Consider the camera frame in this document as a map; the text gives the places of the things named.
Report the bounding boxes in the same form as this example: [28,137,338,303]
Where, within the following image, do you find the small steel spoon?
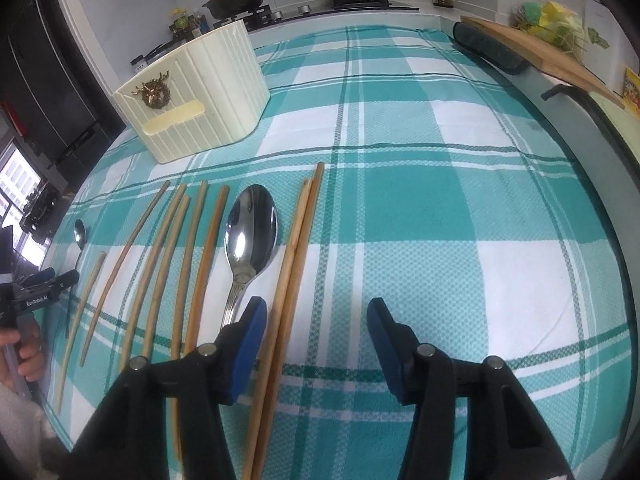
[63,219,89,340]

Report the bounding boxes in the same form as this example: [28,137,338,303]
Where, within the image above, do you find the black pot with orange lid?
[203,0,264,20]

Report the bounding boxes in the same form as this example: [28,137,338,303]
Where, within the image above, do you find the bag of yellow green sponges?
[511,0,586,58]

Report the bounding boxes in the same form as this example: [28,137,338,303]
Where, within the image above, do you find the spice rack jars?
[130,39,183,74]

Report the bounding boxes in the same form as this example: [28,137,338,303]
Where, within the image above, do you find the yellow snack packet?
[623,67,640,117]

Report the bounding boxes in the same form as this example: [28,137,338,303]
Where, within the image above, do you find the wooden cutting board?
[461,15,625,110]

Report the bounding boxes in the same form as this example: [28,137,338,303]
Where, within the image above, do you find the black gas stove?
[209,0,419,32]

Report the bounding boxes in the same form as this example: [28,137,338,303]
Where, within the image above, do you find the condiment bottles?
[169,8,210,41]

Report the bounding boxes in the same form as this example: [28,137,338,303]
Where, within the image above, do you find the wooden chopstick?
[142,196,191,360]
[53,250,108,415]
[251,162,324,479]
[118,183,186,372]
[169,181,208,462]
[79,180,170,366]
[241,179,311,480]
[183,184,230,354]

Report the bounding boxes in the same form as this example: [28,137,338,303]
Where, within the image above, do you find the person's left hand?
[1,318,46,382]

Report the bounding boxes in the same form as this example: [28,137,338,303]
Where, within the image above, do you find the black refrigerator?
[1,0,125,186]

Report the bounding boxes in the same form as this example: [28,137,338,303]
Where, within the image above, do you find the cream ribbed utensil holder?
[113,21,270,164]

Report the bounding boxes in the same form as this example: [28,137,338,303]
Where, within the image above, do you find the teal white plaid tablecloth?
[43,26,634,479]

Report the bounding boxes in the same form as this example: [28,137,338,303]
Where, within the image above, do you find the large steel spoon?
[221,184,279,326]

